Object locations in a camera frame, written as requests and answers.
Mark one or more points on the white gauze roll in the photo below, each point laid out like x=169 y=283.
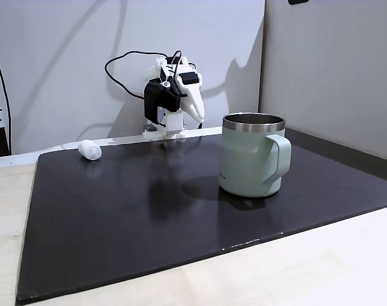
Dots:
x=89 y=150

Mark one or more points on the pale green steel mug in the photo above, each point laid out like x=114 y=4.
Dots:
x=244 y=159

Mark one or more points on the black glossy mat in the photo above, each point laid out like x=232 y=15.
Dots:
x=116 y=207

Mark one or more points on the black oval camera box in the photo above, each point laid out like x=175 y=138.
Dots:
x=158 y=99

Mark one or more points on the black wall-mounted object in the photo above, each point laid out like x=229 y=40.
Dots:
x=297 y=1

